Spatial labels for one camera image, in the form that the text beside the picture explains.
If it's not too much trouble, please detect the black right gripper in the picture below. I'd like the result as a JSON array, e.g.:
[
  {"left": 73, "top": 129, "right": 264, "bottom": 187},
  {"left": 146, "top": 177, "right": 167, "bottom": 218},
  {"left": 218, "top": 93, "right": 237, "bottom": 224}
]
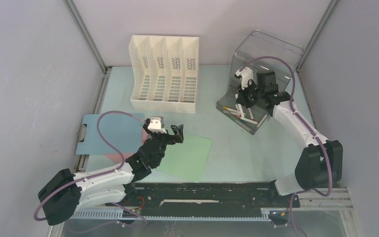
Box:
[{"left": 237, "top": 79, "right": 264, "bottom": 109}]

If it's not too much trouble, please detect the yellow capped pen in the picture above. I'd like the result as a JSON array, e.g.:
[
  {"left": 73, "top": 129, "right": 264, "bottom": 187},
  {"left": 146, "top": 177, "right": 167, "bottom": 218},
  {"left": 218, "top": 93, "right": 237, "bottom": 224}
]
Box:
[{"left": 223, "top": 107, "right": 241, "bottom": 115}]

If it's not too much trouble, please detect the red capped white marker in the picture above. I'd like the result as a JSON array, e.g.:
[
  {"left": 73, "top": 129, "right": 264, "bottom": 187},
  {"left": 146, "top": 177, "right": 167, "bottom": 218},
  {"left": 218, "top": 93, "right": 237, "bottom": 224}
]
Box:
[{"left": 239, "top": 117, "right": 258, "bottom": 125}]

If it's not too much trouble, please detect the green clipboard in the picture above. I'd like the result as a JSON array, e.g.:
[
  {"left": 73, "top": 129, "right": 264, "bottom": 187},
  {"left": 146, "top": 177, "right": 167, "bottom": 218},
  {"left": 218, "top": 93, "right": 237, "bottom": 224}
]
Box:
[{"left": 157, "top": 132, "right": 213, "bottom": 182}]

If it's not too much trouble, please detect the transparent grey drawer box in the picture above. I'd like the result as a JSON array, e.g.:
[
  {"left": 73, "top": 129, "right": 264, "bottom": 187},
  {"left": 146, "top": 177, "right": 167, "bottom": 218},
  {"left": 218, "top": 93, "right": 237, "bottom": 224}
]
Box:
[{"left": 216, "top": 30, "right": 304, "bottom": 135}]

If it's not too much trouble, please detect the white marker pen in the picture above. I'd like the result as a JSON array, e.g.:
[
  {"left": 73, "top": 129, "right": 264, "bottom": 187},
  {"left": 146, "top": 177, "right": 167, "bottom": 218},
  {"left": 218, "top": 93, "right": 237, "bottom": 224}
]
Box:
[{"left": 236, "top": 104, "right": 245, "bottom": 119}]

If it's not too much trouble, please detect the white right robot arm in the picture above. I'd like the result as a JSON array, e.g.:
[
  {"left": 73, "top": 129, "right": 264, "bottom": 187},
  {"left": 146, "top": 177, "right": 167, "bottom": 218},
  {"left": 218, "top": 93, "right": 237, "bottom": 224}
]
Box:
[{"left": 234, "top": 67, "right": 343, "bottom": 206}]

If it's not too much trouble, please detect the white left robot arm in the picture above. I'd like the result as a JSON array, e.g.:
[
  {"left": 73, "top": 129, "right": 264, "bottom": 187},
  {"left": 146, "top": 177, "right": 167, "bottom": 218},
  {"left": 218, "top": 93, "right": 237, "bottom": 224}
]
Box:
[{"left": 34, "top": 124, "right": 184, "bottom": 226}]

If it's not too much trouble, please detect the blue clipboard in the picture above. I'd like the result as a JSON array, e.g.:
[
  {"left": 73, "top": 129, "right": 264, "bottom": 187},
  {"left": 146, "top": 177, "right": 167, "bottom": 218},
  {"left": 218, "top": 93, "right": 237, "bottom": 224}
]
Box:
[{"left": 76, "top": 114, "right": 143, "bottom": 155}]

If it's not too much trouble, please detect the pink paper sheet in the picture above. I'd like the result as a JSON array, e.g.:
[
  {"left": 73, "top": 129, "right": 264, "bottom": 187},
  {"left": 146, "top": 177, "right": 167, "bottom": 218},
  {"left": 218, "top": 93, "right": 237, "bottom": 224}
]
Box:
[{"left": 105, "top": 153, "right": 134, "bottom": 163}]

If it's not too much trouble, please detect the white file organizer rack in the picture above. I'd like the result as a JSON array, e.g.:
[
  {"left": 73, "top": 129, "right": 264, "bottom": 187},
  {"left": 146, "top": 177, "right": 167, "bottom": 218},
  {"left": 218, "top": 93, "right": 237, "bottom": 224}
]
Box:
[{"left": 129, "top": 35, "right": 199, "bottom": 114}]

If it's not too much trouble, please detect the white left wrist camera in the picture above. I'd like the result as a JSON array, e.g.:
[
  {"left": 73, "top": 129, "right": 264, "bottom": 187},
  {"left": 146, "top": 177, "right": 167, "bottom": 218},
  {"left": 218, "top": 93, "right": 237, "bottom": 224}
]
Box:
[{"left": 148, "top": 116, "right": 167, "bottom": 134}]

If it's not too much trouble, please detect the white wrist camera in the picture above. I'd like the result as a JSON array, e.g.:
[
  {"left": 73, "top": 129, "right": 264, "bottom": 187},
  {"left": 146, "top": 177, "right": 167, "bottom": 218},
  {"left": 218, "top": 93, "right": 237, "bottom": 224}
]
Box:
[
  {"left": 148, "top": 116, "right": 167, "bottom": 134},
  {"left": 234, "top": 67, "right": 254, "bottom": 90}
]

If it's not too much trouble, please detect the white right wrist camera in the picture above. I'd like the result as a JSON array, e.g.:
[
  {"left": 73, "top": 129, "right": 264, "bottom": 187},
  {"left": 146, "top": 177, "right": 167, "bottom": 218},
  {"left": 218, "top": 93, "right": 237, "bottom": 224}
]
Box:
[{"left": 234, "top": 67, "right": 254, "bottom": 90}]

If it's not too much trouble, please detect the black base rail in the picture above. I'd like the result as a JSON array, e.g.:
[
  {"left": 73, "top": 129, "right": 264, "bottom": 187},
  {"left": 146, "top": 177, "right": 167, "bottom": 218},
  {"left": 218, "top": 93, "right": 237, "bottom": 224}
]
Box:
[{"left": 118, "top": 182, "right": 300, "bottom": 219}]

